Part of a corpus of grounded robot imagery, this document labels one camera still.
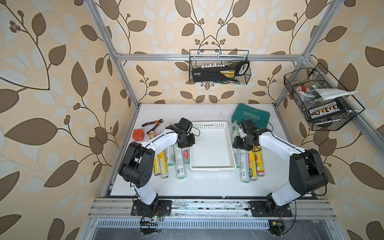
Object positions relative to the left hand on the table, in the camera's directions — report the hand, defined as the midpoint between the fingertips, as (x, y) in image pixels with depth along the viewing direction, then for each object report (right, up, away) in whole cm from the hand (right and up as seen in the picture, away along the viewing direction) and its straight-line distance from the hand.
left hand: (194, 143), depth 90 cm
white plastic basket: (+11, -5, +1) cm, 12 cm away
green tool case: (+35, +20, +20) cm, 45 cm away
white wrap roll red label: (-5, -8, -2) cm, 10 cm away
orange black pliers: (-28, +13, +18) cm, 36 cm away
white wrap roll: (+29, -12, -6) cm, 31 cm away
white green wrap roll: (+27, +8, +10) cm, 30 cm away
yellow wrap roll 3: (+38, -14, -6) cm, 40 cm away
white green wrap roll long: (-9, -10, -3) cm, 14 cm away
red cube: (-37, +5, +6) cm, 38 cm away
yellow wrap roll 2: (+35, -8, -1) cm, 36 cm away
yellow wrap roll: (-18, -12, -4) cm, 22 cm away
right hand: (+26, -2, +1) cm, 26 cm away
